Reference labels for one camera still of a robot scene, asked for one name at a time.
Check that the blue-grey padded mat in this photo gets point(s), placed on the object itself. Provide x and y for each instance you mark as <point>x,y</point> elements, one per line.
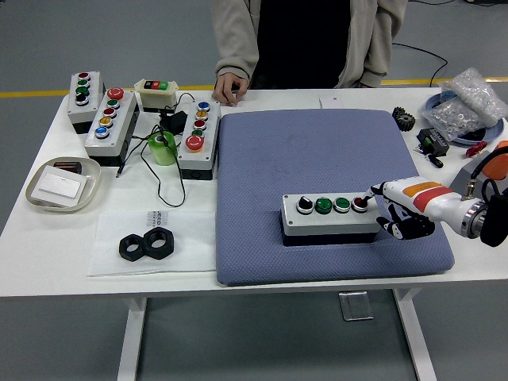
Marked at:
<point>285,158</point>

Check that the black module with green terminal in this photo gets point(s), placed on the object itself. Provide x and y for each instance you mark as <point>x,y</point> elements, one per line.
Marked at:
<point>432,141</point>

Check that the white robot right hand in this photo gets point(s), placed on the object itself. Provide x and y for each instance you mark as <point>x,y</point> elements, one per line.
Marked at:
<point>428,198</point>

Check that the dark floor equipment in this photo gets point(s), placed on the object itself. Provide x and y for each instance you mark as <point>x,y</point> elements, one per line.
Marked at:
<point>488,2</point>

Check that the white table leg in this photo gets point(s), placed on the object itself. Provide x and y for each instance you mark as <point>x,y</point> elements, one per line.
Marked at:
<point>133,337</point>
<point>414,337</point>

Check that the four-button box with selector knob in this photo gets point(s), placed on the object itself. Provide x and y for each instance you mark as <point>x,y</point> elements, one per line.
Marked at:
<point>329,222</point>

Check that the small black hex nut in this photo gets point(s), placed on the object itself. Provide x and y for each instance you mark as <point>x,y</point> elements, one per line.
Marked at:
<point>127,254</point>

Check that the silver bracket under table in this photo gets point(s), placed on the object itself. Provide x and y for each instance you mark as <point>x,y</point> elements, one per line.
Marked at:
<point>356,305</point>

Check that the large black hex nut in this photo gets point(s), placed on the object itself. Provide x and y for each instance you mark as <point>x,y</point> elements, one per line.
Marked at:
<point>158,250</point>

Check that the person's right forearm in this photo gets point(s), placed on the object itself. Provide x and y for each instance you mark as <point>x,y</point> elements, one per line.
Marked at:
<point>238,51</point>

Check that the five-button box, mushroom button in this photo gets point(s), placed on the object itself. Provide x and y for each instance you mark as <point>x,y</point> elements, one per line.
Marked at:
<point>123,115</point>
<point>210,131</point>

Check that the white shallow tray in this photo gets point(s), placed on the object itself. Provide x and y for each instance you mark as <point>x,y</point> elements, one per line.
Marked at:
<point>89,198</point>

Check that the white switch plate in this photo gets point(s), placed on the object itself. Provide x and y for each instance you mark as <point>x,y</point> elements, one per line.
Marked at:
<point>59,185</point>

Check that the black power adapter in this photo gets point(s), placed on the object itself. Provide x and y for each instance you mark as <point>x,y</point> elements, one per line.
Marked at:
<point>172,121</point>

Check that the person's right hand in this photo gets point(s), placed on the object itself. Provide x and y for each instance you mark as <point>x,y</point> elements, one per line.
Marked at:
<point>228,87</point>

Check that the black gear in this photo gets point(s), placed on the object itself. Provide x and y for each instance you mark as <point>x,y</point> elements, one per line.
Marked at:
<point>405,119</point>

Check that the clear plastic bag sheet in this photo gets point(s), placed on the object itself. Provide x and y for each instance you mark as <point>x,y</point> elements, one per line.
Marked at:
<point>190,246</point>

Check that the bubble wrap bag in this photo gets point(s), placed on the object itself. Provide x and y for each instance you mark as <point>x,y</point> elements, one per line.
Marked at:
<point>472,87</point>

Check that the four-button box with black button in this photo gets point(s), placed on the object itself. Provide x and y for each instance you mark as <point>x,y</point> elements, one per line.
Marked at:
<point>95,95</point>

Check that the orange cylinder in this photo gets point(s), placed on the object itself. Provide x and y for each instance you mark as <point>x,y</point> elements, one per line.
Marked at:
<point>501,166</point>

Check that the small black connector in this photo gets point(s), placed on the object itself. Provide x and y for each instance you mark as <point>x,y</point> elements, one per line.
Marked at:
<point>436,161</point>

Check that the cream switch box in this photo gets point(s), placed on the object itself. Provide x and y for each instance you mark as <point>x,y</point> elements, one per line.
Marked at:
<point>156,95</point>

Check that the clear bag of washers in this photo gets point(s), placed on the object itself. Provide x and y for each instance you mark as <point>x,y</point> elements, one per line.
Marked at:
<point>452,115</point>

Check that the green tape roll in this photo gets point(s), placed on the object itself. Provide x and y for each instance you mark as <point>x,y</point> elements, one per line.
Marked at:
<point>162,155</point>

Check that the blue round plate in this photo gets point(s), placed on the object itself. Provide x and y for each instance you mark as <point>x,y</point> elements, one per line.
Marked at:
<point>498,129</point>

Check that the person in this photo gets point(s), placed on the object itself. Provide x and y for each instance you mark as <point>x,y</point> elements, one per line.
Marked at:
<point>301,39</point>

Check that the small red clip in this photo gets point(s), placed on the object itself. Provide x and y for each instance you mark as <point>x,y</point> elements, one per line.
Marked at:
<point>476,150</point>

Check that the dark brown small block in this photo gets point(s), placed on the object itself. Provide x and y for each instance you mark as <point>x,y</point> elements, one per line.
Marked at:
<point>67,164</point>

